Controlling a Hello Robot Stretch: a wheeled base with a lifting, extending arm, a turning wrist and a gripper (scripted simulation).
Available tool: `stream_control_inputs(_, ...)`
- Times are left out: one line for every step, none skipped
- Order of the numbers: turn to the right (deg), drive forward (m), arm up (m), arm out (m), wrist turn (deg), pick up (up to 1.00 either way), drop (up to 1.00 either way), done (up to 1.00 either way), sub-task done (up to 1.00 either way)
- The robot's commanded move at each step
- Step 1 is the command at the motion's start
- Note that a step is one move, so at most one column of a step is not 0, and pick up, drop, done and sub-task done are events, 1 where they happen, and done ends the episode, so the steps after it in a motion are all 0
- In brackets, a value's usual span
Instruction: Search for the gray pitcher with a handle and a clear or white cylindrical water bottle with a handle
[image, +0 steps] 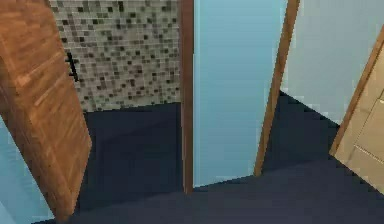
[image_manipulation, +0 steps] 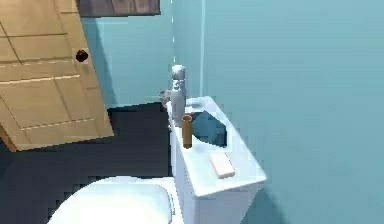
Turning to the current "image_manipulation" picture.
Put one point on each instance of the grey spray bottle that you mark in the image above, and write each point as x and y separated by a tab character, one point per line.
178	96

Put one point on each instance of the brown cardboard tube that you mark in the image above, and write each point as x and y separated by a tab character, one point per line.
187	131

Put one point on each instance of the white toilet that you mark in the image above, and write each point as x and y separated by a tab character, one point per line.
200	166

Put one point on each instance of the pale pink soap bar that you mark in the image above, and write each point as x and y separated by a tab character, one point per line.
222	165

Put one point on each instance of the black round door knob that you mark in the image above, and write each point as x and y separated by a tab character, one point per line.
81	56

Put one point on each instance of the light wooden room door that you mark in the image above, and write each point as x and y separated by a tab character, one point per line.
43	100

